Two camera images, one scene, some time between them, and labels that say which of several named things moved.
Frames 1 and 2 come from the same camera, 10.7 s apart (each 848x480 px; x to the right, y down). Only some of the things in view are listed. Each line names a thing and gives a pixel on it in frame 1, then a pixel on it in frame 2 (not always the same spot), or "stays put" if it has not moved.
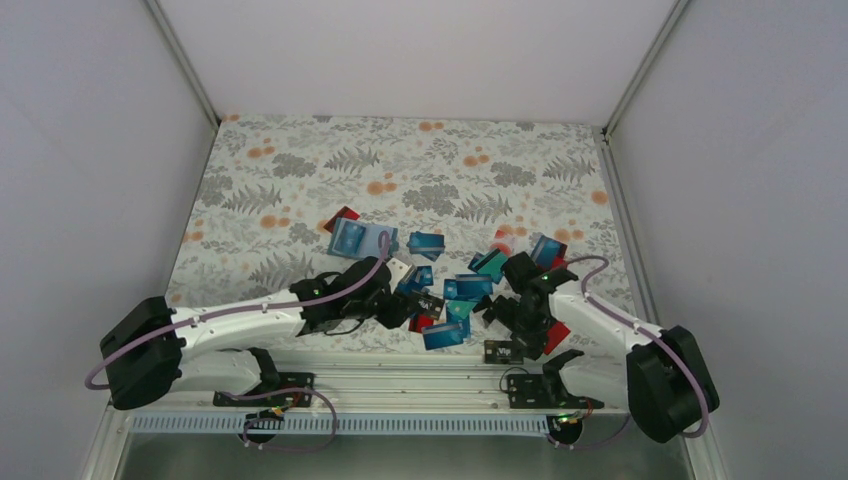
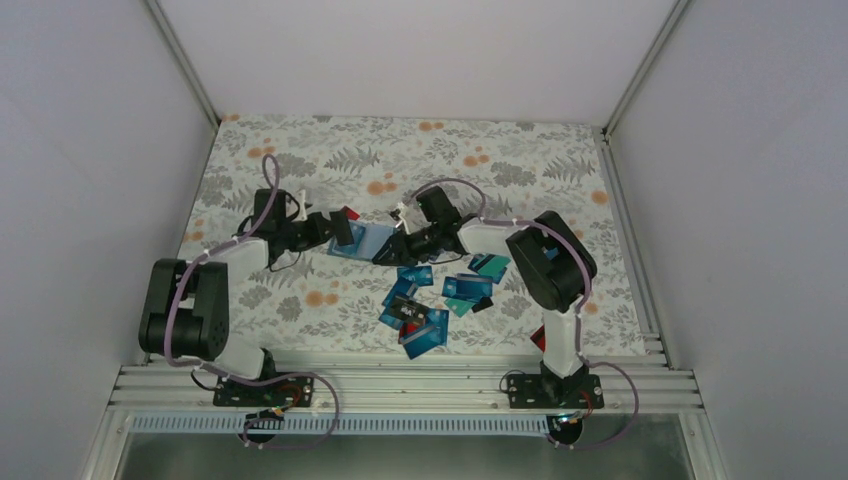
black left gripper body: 389,318 to 296,240
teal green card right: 492,266 stays put
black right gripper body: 522,324 to 417,250
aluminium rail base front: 384,383 stays put
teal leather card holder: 359,239 stays put
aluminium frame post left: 183,62 stays put
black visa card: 502,352 to 342,228
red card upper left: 344,213 stays put
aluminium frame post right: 647,61 stays put
